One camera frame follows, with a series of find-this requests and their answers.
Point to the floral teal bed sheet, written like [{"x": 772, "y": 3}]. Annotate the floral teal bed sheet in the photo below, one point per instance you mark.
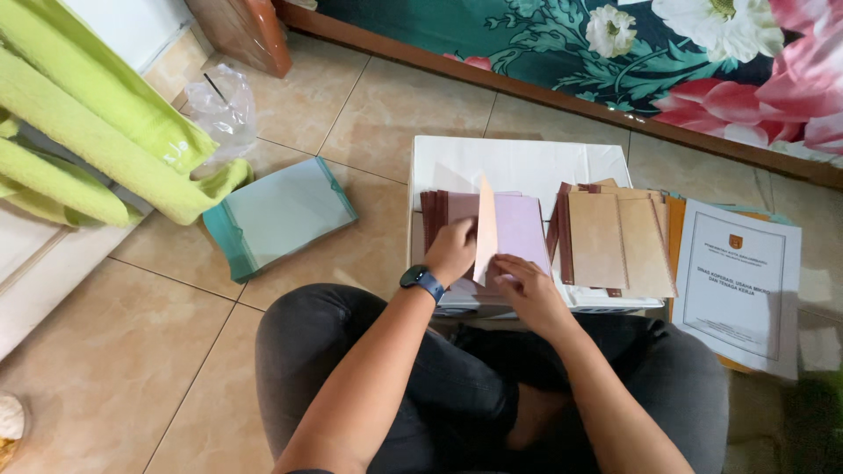
[{"x": 625, "y": 46}]

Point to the stack of tan cover sheets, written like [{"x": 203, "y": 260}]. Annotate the stack of tan cover sheets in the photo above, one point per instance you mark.
[{"x": 616, "y": 240}]

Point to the clear plastic bag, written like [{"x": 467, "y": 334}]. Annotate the clear plastic bag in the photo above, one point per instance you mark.
[{"x": 227, "y": 118}]

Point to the white cabinet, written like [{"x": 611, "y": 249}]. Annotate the white cabinet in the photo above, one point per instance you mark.
[{"x": 46, "y": 263}]

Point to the person's dark grey trousers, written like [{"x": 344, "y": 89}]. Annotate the person's dark grey trousers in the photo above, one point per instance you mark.
[{"x": 461, "y": 395}]

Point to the stack of teal cover sheets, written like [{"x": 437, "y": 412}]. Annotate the stack of teal cover sheets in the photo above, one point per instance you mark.
[
  {"x": 757, "y": 209},
  {"x": 280, "y": 214}
]

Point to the stack of orange cover sheets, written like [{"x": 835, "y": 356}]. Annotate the stack of orange cover sheets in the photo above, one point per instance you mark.
[{"x": 676, "y": 230}]

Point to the black smartwatch with blue band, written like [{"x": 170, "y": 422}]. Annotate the black smartwatch with blue band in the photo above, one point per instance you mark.
[{"x": 421, "y": 281}]

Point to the cream paper cover sheet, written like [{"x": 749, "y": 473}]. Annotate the cream paper cover sheet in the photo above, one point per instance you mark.
[{"x": 486, "y": 230}]

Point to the small beige fluffy object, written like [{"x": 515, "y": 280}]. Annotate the small beige fluffy object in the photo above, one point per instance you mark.
[{"x": 10, "y": 421}]

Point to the thin black stick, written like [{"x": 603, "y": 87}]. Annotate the thin black stick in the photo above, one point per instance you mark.
[{"x": 215, "y": 87}]

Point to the person's left fingers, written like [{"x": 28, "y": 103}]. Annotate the person's left fingers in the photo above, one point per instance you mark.
[{"x": 464, "y": 232}]

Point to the white printed document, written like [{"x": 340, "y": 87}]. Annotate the white printed document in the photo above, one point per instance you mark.
[{"x": 737, "y": 289}]

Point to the brown wooden bed frame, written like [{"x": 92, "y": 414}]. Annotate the brown wooden bed frame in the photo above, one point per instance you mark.
[{"x": 527, "y": 92}]

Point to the white cardboard box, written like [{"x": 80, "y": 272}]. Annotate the white cardboard box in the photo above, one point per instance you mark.
[{"x": 520, "y": 161}]

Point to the brown glossy cabinet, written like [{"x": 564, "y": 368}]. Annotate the brown glossy cabinet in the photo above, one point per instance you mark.
[{"x": 247, "y": 29}]

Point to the stack of purple cover sheets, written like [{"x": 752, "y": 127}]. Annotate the stack of purple cover sheets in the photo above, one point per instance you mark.
[{"x": 520, "y": 227}]

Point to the person's left hand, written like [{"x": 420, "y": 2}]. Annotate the person's left hand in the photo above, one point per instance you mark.
[{"x": 451, "y": 257}]

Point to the person's right hand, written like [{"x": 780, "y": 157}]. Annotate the person's right hand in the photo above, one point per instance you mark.
[{"x": 537, "y": 296}]

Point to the lime green towel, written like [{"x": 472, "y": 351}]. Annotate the lime green towel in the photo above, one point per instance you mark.
[{"x": 99, "y": 112}]

